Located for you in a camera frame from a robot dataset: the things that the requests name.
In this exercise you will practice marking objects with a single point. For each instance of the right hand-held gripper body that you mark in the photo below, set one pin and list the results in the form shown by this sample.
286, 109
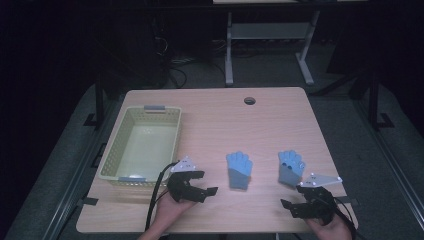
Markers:
318, 203

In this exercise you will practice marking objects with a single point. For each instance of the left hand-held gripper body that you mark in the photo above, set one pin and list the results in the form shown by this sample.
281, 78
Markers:
181, 190

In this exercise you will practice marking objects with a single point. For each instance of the blue toe sock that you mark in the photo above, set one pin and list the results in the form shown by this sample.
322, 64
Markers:
239, 170
290, 168

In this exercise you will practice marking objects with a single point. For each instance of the pale yellow plastic basket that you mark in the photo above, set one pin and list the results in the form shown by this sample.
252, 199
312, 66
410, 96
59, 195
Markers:
146, 146

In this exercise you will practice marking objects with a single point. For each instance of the person's left hand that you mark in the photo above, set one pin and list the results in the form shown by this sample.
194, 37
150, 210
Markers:
171, 211

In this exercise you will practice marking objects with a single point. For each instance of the person's right hand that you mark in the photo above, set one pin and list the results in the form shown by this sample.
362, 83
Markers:
328, 231

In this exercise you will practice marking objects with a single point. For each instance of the black tape strip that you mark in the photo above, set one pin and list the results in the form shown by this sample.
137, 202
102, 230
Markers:
346, 200
88, 201

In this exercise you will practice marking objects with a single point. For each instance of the black metal stand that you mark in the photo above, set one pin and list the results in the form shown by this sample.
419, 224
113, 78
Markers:
99, 100
374, 100

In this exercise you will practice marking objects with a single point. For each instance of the aluminium floor rail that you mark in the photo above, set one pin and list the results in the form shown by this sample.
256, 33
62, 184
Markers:
390, 156
76, 176

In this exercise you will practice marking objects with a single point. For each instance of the white metal desk frame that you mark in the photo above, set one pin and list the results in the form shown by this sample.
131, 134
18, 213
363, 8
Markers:
270, 30

